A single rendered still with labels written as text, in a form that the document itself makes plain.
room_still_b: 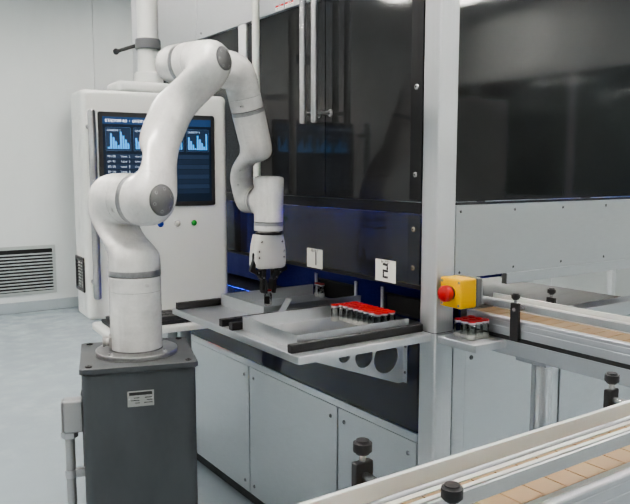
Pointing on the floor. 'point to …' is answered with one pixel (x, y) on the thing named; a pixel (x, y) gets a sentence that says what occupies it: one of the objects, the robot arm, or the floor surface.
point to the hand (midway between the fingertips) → (268, 285)
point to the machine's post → (438, 223)
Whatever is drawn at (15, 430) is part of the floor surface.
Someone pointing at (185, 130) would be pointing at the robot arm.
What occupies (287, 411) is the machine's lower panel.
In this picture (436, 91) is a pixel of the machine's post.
